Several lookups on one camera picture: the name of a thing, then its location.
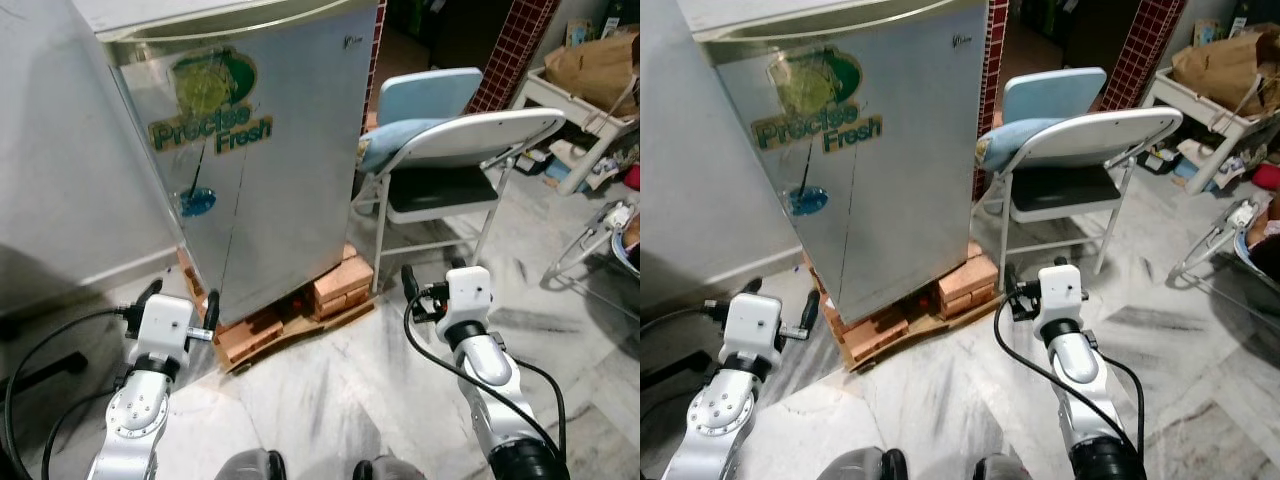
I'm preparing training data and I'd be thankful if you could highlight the silver fridge door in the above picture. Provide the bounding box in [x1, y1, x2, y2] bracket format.
[700, 12, 993, 327]
[105, 12, 387, 327]

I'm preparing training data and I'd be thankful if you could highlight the silver mini fridge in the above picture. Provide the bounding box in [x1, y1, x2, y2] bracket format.
[676, 0, 993, 327]
[72, 0, 387, 327]

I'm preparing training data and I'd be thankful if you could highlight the orange brick stack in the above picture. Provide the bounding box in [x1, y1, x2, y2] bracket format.
[835, 308, 911, 366]
[935, 250, 1001, 321]
[310, 250, 376, 321]
[213, 305, 286, 366]

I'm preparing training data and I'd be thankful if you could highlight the wooden base board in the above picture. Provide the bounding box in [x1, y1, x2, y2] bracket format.
[805, 255, 1001, 373]
[180, 250, 381, 376]

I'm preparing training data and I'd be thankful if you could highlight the blue cushion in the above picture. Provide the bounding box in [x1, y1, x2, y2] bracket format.
[358, 118, 451, 176]
[978, 118, 1071, 173]

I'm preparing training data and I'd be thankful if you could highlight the grey robot left leg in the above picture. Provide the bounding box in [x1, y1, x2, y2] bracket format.
[815, 448, 906, 480]
[215, 450, 288, 480]

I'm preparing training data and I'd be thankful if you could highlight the light blue plastic board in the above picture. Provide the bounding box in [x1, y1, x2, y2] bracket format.
[378, 68, 484, 126]
[1003, 68, 1108, 126]

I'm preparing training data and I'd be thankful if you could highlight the white shelf table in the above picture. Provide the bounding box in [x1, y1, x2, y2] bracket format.
[1140, 68, 1280, 196]
[510, 68, 641, 196]

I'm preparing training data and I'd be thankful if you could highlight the brown paper bag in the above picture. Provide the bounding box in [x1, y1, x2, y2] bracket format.
[1172, 28, 1280, 119]
[545, 30, 641, 119]

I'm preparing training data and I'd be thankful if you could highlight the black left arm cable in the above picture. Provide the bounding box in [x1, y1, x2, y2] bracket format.
[640, 303, 711, 421]
[3, 308, 131, 480]

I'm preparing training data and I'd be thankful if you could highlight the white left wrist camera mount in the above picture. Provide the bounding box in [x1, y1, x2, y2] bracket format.
[126, 293, 197, 367]
[721, 293, 787, 371]

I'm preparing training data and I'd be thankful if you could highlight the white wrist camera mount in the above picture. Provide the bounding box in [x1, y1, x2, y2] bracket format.
[1034, 263, 1090, 337]
[721, 293, 787, 371]
[126, 293, 197, 367]
[440, 265, 497, 337]

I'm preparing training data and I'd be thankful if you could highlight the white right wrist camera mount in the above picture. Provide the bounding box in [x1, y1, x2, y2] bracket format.
[440, 265, 497, 337]
[1034, 263, 1090, 337]

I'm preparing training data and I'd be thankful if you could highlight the white frame baby bouncer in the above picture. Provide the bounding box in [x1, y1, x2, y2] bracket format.
[1168, 195, 1280, 291]
[543, 198, 641, 283]

